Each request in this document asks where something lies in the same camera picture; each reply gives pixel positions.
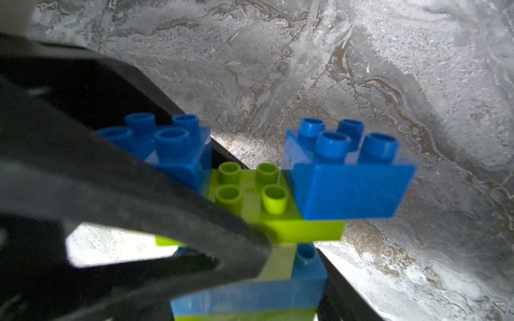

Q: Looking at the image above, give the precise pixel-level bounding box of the pale green small lego brick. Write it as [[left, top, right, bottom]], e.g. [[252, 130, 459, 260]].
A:
[[253, 243, 297, 282]]

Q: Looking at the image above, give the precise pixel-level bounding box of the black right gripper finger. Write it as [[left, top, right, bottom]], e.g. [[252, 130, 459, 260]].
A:
[[317, 249, 384, 321]]

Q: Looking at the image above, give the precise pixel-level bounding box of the lime green square lego brick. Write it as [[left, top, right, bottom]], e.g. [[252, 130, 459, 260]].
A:
[[174, 308, 317, 321]]

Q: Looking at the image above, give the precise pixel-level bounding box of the lime green long lego brick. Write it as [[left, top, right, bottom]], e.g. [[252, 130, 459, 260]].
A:
[[154, 162, 347, 247]]

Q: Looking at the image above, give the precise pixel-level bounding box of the dark blue lego brick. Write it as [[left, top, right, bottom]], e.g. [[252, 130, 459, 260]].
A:
[[97, 112, 212, 195], [282, 119, 416, 221]]

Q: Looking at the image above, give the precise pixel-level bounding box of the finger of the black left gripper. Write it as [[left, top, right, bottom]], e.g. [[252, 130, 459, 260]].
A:
[[0, 31, 250, 169], [1, 79, 271, 320]]

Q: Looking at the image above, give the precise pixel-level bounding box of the light blue lego plate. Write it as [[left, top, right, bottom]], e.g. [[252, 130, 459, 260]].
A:
[[171, 243, 327, 316]]

